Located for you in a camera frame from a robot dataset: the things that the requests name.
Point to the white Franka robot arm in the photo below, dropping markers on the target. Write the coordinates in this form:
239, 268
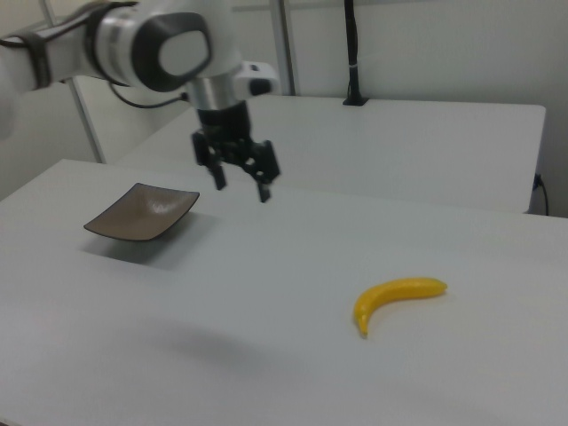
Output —
120, 44

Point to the grey metal frame post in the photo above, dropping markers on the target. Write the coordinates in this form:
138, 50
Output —
284, 44

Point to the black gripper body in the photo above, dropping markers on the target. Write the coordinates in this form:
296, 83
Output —
224, 128

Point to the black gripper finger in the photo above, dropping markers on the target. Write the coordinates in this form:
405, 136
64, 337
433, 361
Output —
217, 171
266, 168

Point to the yellow banana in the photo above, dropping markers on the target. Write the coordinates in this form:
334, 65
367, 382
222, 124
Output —
390, 290

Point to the brown square ceramic plate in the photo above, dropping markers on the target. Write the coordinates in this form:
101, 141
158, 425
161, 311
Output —
142, 213

